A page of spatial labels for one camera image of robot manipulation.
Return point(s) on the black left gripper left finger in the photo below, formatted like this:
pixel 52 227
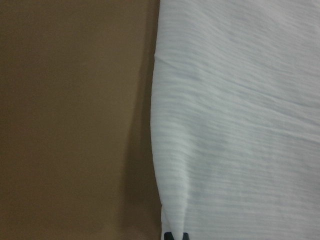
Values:
pixel 168 236

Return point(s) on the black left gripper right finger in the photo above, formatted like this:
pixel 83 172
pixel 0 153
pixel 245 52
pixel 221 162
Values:
pixel 185 236

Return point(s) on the light blue button-up shirt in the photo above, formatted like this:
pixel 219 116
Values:
pixel 235 119

